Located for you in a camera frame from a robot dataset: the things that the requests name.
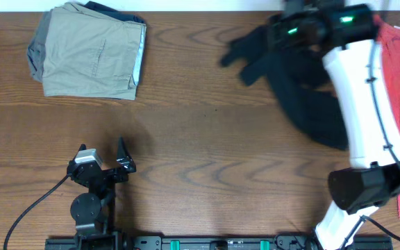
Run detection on black pants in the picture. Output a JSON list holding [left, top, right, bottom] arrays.
[[220, 26, 348, 150]]

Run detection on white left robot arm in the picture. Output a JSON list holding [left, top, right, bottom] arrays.
[[67, 138, 136, 249]]

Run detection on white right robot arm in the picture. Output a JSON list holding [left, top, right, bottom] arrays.
[[268, 1, 400, 249]]

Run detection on folded khaki pants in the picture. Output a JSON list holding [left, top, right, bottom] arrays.
[[42, 2, 147, 100]]

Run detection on folded grey garment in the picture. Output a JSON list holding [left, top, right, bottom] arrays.
[[26, 10, 52, 82]]

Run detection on folded dark navy garment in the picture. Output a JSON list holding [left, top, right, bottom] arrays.
[[84, 1, 145, 24]]

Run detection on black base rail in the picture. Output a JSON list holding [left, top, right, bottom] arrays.
[[44, 234, 394, 250]]

